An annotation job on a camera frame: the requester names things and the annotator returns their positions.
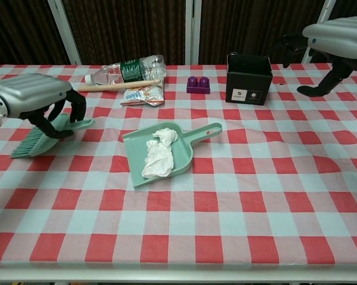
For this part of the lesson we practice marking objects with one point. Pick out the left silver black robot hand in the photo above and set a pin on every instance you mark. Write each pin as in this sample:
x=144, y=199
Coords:
x=32, y=92

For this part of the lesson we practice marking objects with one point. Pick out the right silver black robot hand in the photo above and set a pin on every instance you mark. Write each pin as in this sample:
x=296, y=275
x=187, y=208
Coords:
x=341, y=35

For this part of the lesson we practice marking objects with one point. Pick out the green hand brush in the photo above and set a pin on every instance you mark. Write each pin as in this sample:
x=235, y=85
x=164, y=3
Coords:
x=32, y=145

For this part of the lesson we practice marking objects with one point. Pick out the green dustpan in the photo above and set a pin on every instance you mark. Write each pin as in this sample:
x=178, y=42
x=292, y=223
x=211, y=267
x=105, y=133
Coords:
x=181, y=157

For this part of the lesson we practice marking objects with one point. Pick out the wooden stick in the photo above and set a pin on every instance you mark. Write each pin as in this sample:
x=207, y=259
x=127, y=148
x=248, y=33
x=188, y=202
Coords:
x=107, y=87

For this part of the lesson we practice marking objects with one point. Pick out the clear plastic water bottle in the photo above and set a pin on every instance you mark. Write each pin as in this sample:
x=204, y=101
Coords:
x=116, y=74

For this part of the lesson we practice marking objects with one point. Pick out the black open cardboard box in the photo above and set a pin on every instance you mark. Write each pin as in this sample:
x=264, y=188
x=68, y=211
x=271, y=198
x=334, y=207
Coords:
x=249, y=86

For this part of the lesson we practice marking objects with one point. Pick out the crumpled snack packet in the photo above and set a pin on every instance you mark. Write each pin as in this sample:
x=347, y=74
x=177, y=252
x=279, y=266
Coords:
x=142, y=95

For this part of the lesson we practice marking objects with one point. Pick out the purple toy building block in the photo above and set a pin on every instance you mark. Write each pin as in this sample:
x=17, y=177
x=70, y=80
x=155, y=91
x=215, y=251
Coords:
x=197, y=87

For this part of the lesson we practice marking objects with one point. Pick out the red white checkered tablecloth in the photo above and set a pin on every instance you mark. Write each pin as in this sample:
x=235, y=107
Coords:
x=225, y=213

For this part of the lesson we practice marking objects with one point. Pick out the white partition frame post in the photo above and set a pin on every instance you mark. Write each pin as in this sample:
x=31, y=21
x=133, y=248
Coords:
x=193, y=29
x=65, y=29
x=325, y=12

